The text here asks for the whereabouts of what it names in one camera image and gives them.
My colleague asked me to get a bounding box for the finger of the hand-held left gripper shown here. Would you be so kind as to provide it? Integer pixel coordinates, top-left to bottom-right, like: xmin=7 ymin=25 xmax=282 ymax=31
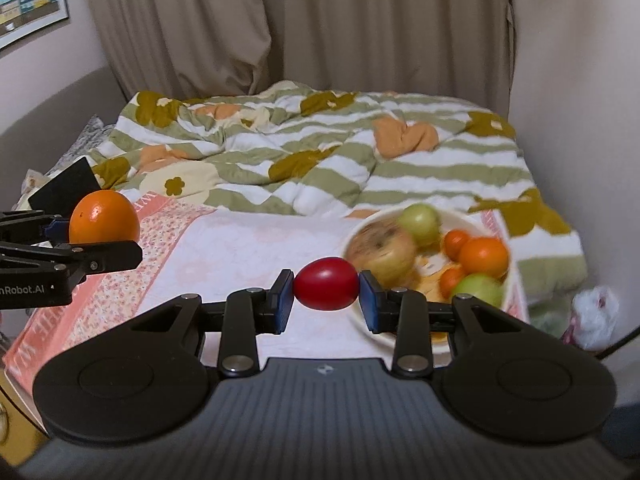
xmin=0 ymin=211 xmax=71 ymax=246
xmin=0 ymin=239 xmax=144 ymax=277

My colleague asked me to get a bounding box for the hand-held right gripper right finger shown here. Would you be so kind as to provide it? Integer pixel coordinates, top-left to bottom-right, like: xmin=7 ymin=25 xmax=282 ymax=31
xmin=359 ymin=269 xmax=527 ymax=378

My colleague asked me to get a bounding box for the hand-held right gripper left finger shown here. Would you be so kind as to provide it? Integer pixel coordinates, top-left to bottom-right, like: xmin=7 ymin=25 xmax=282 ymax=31
xmin=129 ymin=269 xmax=295 ymax=380

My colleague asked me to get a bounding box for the large orange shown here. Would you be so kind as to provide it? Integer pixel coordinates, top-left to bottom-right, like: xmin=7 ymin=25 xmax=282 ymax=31
xmin=69 ymin=190 xmax=141 ymax=245

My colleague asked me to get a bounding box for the red cherry tomato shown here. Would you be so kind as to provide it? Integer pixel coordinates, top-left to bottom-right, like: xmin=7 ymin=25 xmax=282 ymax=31
xmin=293 ymin=256 xmax=361 ymax=312

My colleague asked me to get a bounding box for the large yellow-brown apple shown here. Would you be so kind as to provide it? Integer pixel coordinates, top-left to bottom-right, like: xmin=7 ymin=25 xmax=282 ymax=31
xmin=346 ymin=222 xmax=418 ymax=288

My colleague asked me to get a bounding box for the small orange kumquat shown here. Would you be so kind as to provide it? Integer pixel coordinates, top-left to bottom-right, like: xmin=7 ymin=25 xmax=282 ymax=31
xmin=443 ymin=229 xmax=472 ymax=262
xmin=439 ymin=266 xmax=468 ymax=301

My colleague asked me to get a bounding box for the green guava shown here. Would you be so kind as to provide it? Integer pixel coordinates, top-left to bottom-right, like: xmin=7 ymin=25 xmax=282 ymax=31
xmin=450 ymin=273 xmax=503 ymax=307
xmin=397 ymin=203 xmax=442 ymax=247

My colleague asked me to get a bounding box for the medium orange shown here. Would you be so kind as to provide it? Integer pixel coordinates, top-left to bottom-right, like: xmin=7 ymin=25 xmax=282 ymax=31
xmin=459 ymin=236 xmax=510 ymax=281

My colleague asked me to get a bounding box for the white oval dish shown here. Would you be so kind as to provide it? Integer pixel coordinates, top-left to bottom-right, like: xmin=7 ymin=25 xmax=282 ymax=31
xmin=341 ymin=207 xmax=516 ymax=361

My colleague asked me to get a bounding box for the black tablet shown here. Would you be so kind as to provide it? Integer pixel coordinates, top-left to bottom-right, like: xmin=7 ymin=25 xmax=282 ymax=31
xmin=28 ymin=156 xmax=102 ymax=211

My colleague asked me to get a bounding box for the pink floral printed mat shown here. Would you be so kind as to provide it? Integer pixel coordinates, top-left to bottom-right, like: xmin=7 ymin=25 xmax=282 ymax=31
xmin=2 ymin=194 xmax=531 ymax=423

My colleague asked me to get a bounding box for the grey patterned pillow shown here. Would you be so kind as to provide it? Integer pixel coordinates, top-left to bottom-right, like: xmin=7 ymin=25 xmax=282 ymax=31
xmin=50 ymin=115 xmax=117 ymax=176

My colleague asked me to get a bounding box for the grey headboard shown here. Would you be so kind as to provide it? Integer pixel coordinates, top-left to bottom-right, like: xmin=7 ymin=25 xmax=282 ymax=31
xmin=0 ymin=65 xmax=126 ymax=181

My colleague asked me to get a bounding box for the brown wooden board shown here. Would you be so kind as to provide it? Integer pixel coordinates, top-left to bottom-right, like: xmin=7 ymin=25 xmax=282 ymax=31
xmin=0 ymin=375 xmax=48 ymax=461

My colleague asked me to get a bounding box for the striped floral blanket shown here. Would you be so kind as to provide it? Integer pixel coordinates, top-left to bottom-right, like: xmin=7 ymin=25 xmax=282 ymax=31
xmin=92 ymin=80 xmax=588 ymax=306

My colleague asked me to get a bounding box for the white plastic bag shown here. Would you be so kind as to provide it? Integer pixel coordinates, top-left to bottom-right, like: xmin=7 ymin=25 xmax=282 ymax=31
xmin=562 ymin=285 xmax=621 ymax=352

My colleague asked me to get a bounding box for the beige curtain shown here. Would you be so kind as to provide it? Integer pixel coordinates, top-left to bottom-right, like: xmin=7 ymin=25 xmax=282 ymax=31
xmin=80 ymin=0 xmax=516 ymax=111

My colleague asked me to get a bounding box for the black cable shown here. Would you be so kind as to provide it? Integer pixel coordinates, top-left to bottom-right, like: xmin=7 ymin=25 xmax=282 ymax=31
xmin=597 ymin=329 xmax=640 ymax=361

